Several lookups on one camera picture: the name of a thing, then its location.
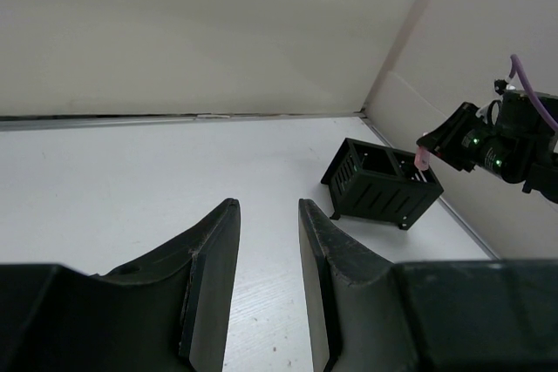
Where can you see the pink highlighter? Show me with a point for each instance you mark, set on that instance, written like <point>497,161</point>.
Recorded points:
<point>422,162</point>

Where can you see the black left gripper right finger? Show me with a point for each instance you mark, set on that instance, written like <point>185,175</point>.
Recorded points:
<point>352,303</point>

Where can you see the black two-compartment organizer box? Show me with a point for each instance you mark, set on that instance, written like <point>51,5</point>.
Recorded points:
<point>379,183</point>

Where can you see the aluminium rail back edge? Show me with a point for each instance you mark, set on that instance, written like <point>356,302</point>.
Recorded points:
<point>57,122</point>

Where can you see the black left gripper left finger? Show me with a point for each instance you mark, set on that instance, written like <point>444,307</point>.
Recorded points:
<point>174,302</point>

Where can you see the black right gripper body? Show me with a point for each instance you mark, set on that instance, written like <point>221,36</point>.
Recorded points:
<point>512,142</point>

